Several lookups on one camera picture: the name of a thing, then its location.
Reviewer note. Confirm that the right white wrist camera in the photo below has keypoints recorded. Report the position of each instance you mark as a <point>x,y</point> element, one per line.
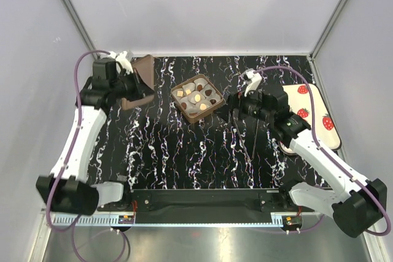
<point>252,79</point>

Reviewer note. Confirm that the brown tin lid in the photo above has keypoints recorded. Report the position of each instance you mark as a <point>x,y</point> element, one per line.
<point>144,66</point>

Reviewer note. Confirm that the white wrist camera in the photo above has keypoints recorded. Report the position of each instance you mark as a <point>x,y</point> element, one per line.
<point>252,79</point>
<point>122,61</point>

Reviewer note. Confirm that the white paper cup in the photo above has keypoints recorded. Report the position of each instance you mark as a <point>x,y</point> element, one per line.
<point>193,111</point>

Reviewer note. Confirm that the strawberry pattern tray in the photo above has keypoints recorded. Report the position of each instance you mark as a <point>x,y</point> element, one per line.
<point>300,103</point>

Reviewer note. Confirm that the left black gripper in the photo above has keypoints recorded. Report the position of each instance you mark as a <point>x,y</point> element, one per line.
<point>141,90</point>

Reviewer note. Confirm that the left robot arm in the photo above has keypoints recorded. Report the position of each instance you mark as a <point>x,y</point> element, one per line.
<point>66,188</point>

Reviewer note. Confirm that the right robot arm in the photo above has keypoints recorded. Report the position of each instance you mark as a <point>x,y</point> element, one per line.
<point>353,202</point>

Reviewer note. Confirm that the silver metal tongs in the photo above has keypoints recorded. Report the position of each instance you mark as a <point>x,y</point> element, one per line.
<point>242,140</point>

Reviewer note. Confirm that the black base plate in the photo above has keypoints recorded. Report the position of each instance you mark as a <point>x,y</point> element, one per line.
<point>202,207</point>

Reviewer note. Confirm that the white cable duct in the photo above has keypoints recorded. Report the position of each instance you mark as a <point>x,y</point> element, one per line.
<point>95,220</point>

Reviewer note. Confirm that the brown tin box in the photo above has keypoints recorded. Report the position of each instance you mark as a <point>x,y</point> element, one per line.
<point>186,95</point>

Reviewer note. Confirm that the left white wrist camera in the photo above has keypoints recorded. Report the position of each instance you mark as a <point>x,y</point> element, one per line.
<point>122,61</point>

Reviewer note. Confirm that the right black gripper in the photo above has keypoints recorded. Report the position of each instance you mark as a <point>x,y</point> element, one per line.
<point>236,101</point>

